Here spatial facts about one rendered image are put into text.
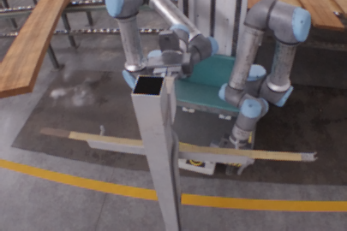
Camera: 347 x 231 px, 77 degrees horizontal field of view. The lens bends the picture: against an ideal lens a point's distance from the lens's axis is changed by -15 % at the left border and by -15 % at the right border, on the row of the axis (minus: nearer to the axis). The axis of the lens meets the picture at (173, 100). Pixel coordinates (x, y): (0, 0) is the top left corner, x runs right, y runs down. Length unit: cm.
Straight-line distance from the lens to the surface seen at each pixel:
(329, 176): 210
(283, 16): 94
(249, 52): 102
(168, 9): 107
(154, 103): 50
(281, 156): 80
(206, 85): 148
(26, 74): 144
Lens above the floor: 164
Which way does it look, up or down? 46 degrees down
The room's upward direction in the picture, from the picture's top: 4 degrees counter-clockwise
